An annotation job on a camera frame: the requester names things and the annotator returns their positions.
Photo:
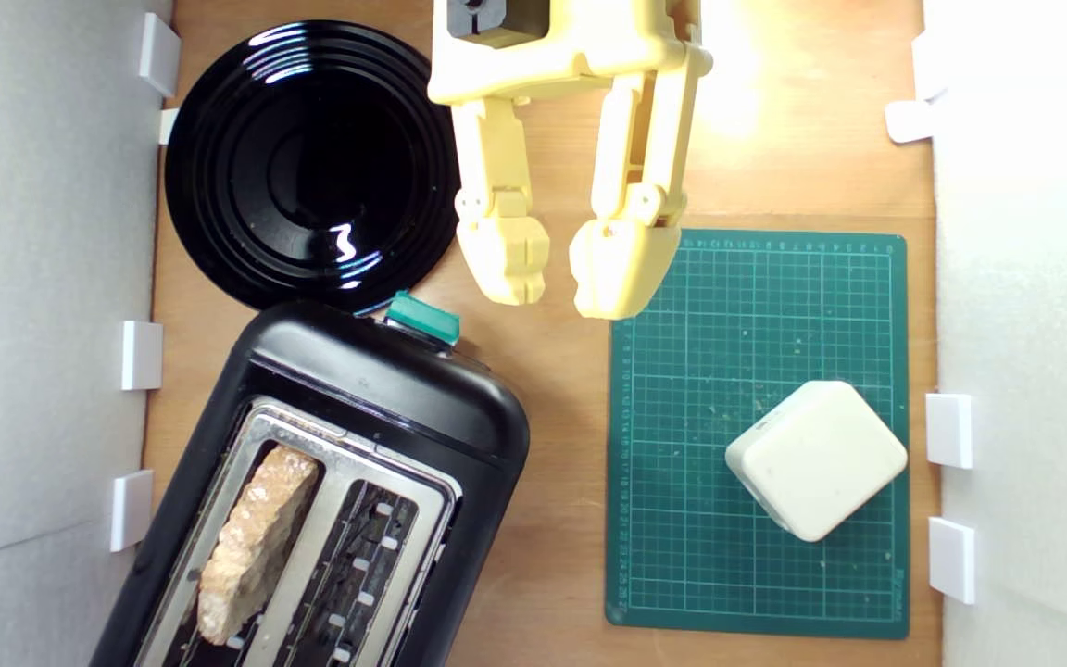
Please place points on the white wall clip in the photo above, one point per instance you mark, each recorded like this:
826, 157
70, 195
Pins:
909, 120
131, 509
142, 355
158, 54
952, 559
168, 125
924, 65
950, 429

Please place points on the brown bread slice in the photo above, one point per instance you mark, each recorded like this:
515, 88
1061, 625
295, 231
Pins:
256, 537

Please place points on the green toaster lever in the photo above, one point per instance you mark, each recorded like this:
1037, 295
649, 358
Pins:
422, 318

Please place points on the white block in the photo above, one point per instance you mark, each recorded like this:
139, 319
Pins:
816, 459

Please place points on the green cutting mat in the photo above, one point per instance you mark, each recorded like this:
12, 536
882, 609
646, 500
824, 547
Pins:
682, 417

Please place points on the black two-slot toaster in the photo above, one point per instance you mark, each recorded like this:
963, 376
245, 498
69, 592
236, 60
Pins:
385, 380

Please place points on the black plate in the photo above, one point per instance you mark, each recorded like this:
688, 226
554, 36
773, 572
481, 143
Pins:
311, 167

